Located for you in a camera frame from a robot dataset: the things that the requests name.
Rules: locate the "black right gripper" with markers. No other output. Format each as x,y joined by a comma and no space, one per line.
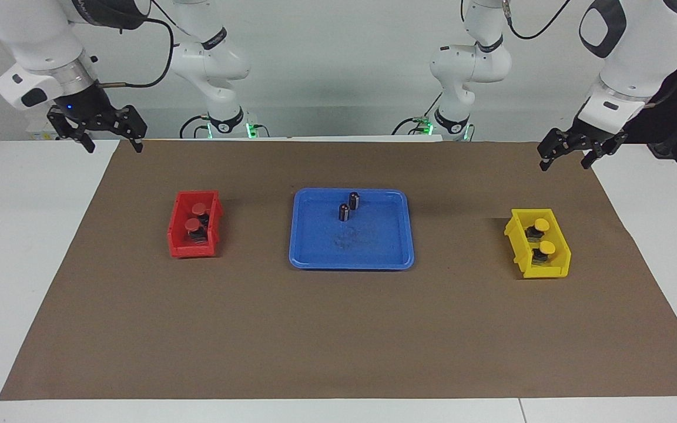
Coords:
89,103

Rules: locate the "black push button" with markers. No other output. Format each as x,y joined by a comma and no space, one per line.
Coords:
344,212
354,200

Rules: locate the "yellow push button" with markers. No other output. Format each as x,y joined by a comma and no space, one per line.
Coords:
546,247
541,224

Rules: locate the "blue plastic tray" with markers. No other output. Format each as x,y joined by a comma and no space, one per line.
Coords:
374,247

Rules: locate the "red plastic bin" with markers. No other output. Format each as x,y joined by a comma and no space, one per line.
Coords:
188,251

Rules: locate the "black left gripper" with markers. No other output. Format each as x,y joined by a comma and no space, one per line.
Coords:
600,138

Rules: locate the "brown table mat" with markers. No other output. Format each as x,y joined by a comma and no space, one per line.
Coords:
338,329

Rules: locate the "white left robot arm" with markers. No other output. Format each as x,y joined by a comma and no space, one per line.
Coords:
638,59

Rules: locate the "yellow plastic bin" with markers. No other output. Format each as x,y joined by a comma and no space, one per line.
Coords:
544,271

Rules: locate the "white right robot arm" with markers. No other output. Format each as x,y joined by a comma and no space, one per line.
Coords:
27,35

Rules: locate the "red push button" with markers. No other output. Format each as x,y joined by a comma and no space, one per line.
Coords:
192,224
199,208

